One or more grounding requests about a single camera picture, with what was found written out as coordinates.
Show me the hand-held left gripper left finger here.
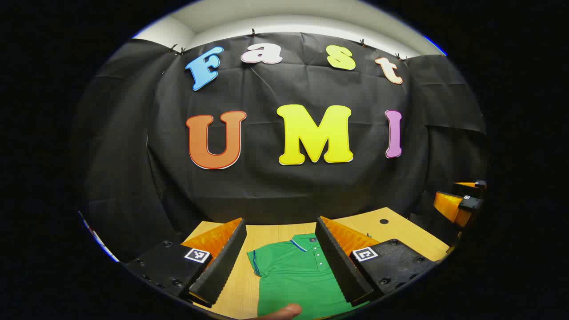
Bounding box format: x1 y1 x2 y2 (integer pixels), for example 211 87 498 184
126 217 247 307

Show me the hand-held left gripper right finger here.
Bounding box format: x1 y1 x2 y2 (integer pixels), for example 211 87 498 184
315 216 440 307

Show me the green T-shirt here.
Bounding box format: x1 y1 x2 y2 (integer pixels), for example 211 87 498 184
247 233 369 320

